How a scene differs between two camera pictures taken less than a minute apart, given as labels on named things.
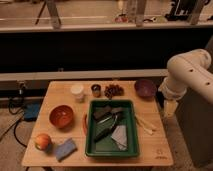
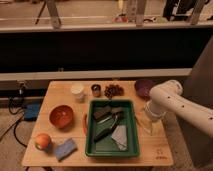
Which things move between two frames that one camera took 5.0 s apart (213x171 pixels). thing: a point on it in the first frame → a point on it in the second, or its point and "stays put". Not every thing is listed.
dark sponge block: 101,112 stays put
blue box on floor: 31,111 stays put
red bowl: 61,116 stays put
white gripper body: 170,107 → 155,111
